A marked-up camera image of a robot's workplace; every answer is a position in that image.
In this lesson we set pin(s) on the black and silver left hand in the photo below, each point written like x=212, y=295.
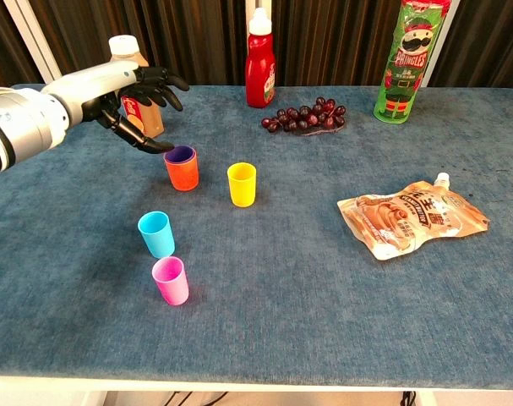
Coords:
x=95, y=82

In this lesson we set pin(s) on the purple plastic cup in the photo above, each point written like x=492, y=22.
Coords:
x=180, y=154

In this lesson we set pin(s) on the light blue plastic cup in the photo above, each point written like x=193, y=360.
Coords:
x=159, y=241

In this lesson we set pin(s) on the yellow plastic cup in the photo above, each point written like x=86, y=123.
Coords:
x=242, y=190

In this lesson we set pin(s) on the pink plastic cup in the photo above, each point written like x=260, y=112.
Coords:
x=174, y=289

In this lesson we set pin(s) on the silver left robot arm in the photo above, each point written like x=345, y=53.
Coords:
x=19, y=127

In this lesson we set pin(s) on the brown juice bottle white cap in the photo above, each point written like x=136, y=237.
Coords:
x=152, y=120

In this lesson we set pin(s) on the dark brown pleated curtain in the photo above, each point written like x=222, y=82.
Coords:
x=188, y=38

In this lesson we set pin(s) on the orange plastic cup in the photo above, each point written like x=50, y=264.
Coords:
x=183, y=177

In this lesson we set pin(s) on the red ketchup squeeze bottle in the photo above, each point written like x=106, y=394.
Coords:
x=259, y=80

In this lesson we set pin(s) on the bunch of dark red grapes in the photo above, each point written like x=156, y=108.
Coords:
x=307, y=116

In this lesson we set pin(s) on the blue velvet table cloth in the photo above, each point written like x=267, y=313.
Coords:
x=281, y=275

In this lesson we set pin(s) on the green Pringles can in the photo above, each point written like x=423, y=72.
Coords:
x=402, y=84

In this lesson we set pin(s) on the beige spouted sauce pouch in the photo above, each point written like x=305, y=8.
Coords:
x=412, y=220

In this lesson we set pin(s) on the wide white slanted frame post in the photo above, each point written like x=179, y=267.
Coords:
x=36, y=38

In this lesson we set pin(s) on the white table frame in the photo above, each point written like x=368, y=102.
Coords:
x=239, y=385

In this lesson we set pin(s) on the narrow white slanted frame post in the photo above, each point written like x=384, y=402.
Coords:
x=446, y=38

